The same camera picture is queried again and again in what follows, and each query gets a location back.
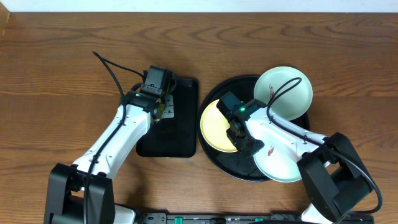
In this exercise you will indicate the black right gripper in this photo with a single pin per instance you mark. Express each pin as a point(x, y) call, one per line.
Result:
point(248, 152)

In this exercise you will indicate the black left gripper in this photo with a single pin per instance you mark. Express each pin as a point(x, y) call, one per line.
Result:
point(171, 96)

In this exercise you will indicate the yellow plate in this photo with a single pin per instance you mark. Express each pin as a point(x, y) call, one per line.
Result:
point(213, 127)

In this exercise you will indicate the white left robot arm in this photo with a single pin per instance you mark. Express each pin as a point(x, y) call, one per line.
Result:
point(83, 192)

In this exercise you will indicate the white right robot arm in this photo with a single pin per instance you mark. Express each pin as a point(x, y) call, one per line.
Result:
point(333, 174)

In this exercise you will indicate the black round tray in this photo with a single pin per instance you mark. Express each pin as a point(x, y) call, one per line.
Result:
point(230, 162)

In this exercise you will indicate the black rectangular tray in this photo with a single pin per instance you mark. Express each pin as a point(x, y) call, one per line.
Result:
point(175, 134)

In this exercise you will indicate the light green plate front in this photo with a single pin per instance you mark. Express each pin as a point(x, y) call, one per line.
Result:
point(278, 161)

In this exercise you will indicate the light green plate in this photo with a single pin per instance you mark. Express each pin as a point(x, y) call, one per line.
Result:
point(292, 104)
point(278, 161)

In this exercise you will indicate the light green plate rear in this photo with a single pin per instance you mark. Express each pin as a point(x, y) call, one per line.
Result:
point(292, 104)

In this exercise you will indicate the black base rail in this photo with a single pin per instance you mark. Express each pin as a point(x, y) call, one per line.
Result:
point(233, 218)

